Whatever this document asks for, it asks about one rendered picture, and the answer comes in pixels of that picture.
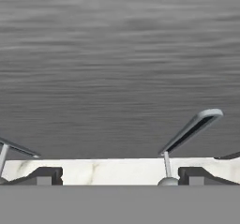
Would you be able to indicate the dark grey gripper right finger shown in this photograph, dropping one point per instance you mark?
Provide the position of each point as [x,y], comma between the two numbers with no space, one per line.
[190,175]

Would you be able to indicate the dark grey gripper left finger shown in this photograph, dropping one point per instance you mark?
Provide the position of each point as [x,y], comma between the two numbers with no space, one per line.
[50,175]

